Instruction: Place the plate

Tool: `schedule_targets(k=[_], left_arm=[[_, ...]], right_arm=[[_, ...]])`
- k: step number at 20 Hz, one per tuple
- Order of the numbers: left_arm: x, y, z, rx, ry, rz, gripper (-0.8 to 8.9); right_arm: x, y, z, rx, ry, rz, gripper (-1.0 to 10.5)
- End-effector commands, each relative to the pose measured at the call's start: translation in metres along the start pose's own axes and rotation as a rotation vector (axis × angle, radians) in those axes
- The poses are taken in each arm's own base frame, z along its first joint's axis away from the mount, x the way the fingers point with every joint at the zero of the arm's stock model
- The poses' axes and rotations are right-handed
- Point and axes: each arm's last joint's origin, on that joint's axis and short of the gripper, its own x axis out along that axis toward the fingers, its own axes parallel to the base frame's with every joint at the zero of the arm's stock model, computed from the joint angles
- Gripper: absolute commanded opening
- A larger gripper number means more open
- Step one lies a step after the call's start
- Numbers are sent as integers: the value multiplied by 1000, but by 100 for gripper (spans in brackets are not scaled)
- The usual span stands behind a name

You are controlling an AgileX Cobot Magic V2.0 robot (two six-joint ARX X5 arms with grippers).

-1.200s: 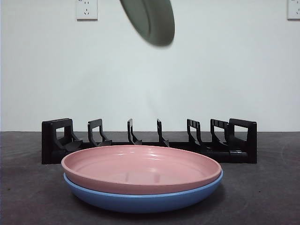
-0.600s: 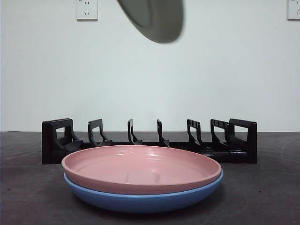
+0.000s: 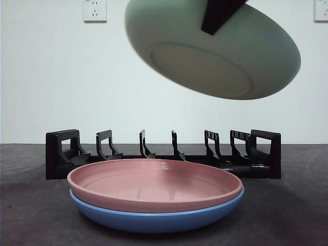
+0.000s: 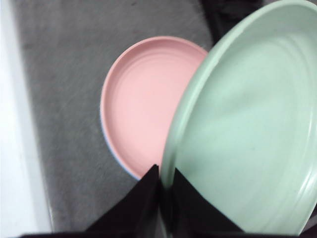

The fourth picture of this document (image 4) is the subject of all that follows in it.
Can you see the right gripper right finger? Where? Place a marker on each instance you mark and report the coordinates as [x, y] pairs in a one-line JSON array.
[[195, 213]]

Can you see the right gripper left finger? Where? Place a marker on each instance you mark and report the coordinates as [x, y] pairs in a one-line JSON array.
[[133, 210]]

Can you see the blue plate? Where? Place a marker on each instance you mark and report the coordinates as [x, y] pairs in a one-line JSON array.
[[111, 146]]

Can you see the pink plate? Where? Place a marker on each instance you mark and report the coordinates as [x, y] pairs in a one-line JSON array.
[[146, 104]]

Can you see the green plate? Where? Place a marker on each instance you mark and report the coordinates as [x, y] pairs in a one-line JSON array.
[[247, 111]]

